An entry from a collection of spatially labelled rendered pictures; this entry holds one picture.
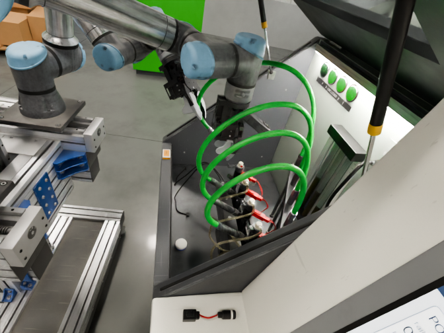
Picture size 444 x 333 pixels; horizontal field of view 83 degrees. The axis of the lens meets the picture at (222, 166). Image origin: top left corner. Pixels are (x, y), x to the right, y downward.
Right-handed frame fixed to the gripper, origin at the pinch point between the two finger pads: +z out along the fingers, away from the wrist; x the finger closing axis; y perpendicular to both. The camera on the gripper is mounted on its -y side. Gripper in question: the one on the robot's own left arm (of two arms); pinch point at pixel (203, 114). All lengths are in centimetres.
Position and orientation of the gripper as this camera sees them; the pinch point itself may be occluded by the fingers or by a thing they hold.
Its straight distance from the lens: 84.8
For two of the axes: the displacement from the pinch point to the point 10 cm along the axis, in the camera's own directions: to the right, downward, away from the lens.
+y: -8.2, 2.8, 5.0
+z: 4.1, 9.0, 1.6
